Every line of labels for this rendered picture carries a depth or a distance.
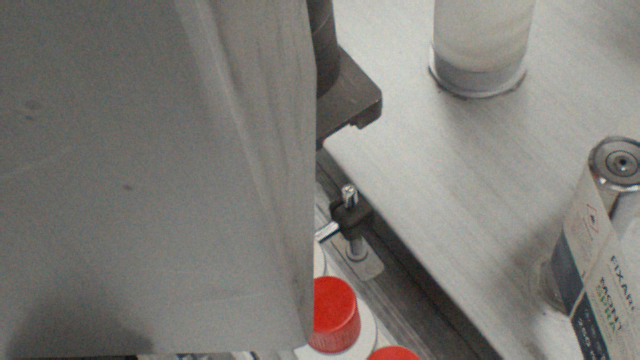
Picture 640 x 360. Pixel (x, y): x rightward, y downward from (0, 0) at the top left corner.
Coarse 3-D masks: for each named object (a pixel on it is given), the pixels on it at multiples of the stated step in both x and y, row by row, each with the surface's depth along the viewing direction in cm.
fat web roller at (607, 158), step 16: (608, 144) 48; (624, 144) 48; (592, 160) 48; (608, 160) 48; (624, 160) 48; (592, 176) 48; (608, 176) 47; (624, 176) 47; (608, 192) 47; (624, 192) 47; (608, 208) 49; (624, 208) 49; (624, 224) 51; (544, 272) 64; (544, 288) 63; (560, 304) 62
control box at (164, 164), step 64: (0, 0) 9; (64, 0) 9; (128, 0) 9; (192, 0) 10; (256, 0) 13; (0, 64) 10; (64, 64) 10; (128, 64) 10; (192, 64) 10; (256, 64) 13; (0, 128) 12; (64, 128) 12; (128, 128) 12; (192, 128) 12; (256, 128) 13; (0, 192) 13; (64, 192) 13; (128, 192) 13; (192, 192) 13; (256, 192) 14; (0, 256) 16; (64, 256) 16; (128, 256) 16; (192, 256) 16; (256, 256) 16; (0, 320) 19; (64, 320) 19; (128, 320) 19; (192, 320) 19; (256, 320) 19
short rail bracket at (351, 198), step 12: (348, 192) 62; (336, 204) 65; (348, 204) 63; (360, 204) 64; (336, 216) 64; (348, 216) 64; (360, 216) 64; (372, 216) 64; (348, 228) 64; (360, 228) 65; (348, 240) 65; (360, 240) 69; (360, 252) 71
